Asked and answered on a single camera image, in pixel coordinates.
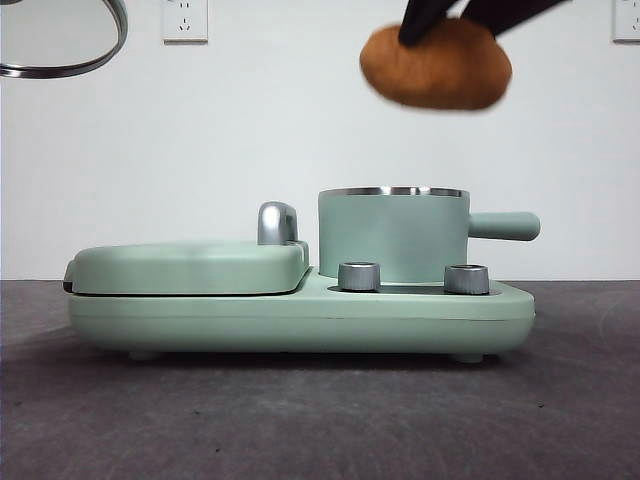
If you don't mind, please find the brown potato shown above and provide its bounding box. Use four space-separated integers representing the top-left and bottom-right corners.
358 18 514 112

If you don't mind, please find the glass lid with green knob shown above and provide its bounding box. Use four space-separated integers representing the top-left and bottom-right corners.
0 0 129 80

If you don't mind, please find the silver control knob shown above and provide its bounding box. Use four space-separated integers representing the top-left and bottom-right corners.
337 261 382 291
443 263 490 295

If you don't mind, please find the mint green breakfast machine base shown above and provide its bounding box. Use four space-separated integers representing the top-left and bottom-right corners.
66 266 536 362

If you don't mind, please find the white wall socket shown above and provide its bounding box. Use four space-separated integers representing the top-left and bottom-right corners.
612 0 640 43
160 0 209 44

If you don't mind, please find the mint green pot with handle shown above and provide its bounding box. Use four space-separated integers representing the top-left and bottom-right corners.
317 185 542 281

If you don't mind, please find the chrome griddle cover handle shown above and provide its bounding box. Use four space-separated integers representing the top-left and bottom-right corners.
256 200 301 246

